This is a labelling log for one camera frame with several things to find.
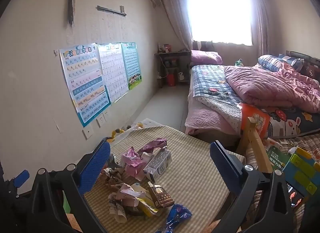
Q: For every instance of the yellow toy on floor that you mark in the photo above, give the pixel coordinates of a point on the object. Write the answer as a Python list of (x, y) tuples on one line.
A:
[(119, 131)]

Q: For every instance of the wall socket plate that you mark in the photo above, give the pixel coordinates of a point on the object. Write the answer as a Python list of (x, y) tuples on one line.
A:
[(88, 131)]

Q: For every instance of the brown paper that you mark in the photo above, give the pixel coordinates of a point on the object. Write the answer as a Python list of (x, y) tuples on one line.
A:
[(112, 178)]

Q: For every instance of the pink torn wrapper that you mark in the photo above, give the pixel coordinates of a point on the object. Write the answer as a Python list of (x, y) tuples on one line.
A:
[(134, 164)]

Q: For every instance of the colourful toy block set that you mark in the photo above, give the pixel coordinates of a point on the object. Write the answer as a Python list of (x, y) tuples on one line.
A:
[(302, 177)]

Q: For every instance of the green number wall poster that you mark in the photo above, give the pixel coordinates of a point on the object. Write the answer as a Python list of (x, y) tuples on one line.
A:
[(131, 63)]

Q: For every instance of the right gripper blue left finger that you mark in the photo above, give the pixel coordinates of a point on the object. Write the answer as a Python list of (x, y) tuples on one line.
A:
[(74, 181)]

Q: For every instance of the wooden chair frame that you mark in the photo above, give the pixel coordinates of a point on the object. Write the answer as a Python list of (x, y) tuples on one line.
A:
[(250, 138)]

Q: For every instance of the white chart wall poster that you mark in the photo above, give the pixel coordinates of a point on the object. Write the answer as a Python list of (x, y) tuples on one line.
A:
[(112, 64)]

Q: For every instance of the bed with plaid sheet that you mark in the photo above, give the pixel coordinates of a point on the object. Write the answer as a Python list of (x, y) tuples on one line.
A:
[(213, 104)]

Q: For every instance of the blue plaid pillow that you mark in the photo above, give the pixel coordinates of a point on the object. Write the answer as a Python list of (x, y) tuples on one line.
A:
[(273, 63)]

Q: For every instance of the orange book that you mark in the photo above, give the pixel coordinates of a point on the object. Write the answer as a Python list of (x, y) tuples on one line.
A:
[(260, 118)]

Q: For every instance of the pinyin wall poster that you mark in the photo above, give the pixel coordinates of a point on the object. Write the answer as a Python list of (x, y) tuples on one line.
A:
[(84, 78)]

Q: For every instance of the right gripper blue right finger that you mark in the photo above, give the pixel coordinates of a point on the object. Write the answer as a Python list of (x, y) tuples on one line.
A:
[(274, 212)]

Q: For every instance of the cartoon print blanket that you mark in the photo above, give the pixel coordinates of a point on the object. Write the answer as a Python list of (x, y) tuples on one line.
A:
[(286, 123)]

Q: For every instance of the yellow medicine box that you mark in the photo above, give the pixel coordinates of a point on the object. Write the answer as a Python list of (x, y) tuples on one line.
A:
[(146, 203)]

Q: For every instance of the checkered yellow mat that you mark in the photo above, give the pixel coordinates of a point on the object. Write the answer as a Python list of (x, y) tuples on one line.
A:
[(191, 179)]

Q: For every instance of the purple pillow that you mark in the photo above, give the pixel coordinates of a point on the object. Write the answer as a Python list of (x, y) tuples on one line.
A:
[(205, 57)]

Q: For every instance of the red bucket on floor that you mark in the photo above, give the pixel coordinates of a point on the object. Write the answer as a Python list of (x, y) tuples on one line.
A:
[(171, 80)]

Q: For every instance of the pink receipt paper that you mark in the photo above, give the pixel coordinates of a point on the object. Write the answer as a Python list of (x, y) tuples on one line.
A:
[(123, 201)]

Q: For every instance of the dark corner shelf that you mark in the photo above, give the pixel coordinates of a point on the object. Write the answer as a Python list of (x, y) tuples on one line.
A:
[(177, 63)]

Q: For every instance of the pink quilt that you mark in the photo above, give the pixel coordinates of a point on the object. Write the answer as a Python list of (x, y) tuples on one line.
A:
[(284, 88)]

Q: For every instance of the white blue milk carton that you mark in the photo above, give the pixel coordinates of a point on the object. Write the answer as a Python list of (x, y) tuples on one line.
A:
[(158, 165)]

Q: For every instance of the maroon pocky foil wrapper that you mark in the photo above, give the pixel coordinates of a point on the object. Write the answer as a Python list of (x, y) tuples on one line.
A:
[(149, 147)]

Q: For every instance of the blue snack wrapper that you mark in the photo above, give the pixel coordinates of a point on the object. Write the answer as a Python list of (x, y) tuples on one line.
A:
[(177, 215)]

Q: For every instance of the pink curtain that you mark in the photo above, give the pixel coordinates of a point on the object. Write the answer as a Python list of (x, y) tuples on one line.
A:
[(177, 13)]

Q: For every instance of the brown cigarette box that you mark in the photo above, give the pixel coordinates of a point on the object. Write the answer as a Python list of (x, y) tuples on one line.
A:
[(159, 196)]

